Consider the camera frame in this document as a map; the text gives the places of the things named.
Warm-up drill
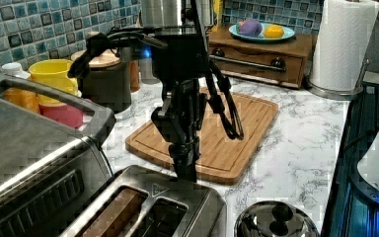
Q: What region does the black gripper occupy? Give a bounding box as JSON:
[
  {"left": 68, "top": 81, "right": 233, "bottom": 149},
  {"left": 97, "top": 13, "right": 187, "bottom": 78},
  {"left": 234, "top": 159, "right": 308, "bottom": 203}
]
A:
[{"left": 151, "top": 78, "right": 206, "bottom": 182}]

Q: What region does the silver two-slot toaster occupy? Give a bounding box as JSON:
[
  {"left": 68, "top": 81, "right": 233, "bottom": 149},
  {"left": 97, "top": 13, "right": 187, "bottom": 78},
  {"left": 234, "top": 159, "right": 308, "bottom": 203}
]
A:
[{"left": 59, "top": 165, "right": 227, "bottom": 237}]

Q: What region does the toast slice in toaster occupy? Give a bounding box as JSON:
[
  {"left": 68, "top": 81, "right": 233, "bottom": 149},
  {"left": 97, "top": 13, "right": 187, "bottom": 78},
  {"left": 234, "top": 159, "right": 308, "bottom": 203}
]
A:
[{"left": 81, "top": 188, "right": 145, "bottom": 237}]

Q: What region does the stainless toaster oven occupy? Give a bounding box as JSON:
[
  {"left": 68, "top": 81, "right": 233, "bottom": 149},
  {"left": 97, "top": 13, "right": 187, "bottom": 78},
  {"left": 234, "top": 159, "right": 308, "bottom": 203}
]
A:
[{"left": 0, "top": 75, "right": 115, "bottom": 237}]

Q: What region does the bamboo cutting board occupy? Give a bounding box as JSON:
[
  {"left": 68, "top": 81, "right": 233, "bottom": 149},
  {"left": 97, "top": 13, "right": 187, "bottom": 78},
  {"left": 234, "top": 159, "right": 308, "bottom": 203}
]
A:
[{"left": 125, "top": 93, "right": 278, "bottom": 185}]

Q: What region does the frosted plastic cup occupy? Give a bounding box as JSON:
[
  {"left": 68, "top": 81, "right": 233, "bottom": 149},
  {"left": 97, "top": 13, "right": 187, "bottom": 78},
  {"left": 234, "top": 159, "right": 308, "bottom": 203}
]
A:
[{"left": 139, "top": 58, "right": 160, "bottom": 85}]

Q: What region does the brown wooden utensil holder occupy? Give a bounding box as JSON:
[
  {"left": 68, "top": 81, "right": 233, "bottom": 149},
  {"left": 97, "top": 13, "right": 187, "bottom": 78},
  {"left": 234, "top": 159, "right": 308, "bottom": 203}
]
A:
[{"left": 129, "top": 60, "right": 140, "bottom": 93}]

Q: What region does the black canister with wooden lid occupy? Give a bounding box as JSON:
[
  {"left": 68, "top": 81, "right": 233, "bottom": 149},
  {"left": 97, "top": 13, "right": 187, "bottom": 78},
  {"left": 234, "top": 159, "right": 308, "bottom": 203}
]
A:
[{"left": 68, "top": 32, "right": 131, "bottom": 114}]

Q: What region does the glass coffee press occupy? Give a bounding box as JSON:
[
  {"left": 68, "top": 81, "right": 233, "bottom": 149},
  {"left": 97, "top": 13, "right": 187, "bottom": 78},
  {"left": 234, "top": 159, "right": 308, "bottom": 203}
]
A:
[{"left": 234, "top": 200, "right": 320, "bottom": 237}]

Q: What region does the red cup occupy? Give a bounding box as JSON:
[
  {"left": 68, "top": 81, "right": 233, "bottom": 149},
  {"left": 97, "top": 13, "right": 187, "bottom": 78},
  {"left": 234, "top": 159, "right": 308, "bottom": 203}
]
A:
[{"left": 39, "top": 103, "right": 84, "bottom": 128}]

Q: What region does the wooden drawer box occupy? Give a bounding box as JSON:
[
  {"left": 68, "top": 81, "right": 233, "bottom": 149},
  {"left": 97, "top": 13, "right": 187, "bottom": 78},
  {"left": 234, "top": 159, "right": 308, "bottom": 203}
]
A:
[{"left": 209, "top": 27, "right": 315, "bottom": 89}]

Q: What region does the purple plush eggplant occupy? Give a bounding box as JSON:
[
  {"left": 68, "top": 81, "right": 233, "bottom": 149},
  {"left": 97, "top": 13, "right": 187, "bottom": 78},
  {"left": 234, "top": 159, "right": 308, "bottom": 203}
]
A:
[{"left": 238, "top": 19, "right": 263, "bottom": 37}]

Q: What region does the yellow toy lemon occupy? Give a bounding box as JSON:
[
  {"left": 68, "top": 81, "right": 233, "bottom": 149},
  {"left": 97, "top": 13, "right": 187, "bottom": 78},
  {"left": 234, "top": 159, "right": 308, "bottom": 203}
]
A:
[{"left": 263, "top": 25, "right": 284, "bottom": 39}]

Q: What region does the yellow cardboard box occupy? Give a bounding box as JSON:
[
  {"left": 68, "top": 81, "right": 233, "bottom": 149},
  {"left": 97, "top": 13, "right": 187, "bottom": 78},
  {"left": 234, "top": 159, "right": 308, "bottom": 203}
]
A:
[{"left": 212, "top": 0, "right": 224, "bottom": 32}]

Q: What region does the yellow plastic cup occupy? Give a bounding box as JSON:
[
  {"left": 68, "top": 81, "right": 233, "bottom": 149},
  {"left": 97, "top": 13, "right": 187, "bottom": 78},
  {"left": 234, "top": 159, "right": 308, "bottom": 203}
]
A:
[{"left": 29, "top": 59, "right": 78, "bottom": 96}]

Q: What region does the light blue plate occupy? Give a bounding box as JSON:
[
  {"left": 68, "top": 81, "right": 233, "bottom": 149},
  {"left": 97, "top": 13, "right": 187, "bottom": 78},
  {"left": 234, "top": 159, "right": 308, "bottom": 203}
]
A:
[{"left": 229, "top": 23, "right": 295, "bottom": 42}]

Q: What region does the metal paper towel holder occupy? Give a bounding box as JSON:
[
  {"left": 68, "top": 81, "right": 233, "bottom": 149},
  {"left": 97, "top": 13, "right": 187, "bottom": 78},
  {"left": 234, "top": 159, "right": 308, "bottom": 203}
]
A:
[{"left": 303, "top": 59, "right": 370, "bottom": 101}]

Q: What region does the white-capped bottle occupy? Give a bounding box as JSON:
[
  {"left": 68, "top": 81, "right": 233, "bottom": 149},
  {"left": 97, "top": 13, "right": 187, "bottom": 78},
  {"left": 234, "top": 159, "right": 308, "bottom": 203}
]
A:
[{"left": 0, "top": 61, "right": 41, "bottom": 115}]

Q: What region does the paper towel roll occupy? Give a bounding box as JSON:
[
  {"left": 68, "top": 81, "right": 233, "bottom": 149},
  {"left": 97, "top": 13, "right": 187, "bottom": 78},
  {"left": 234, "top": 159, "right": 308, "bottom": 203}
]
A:
[{"left": 310, "top": 0, "right": 379, "bottom": 91}]

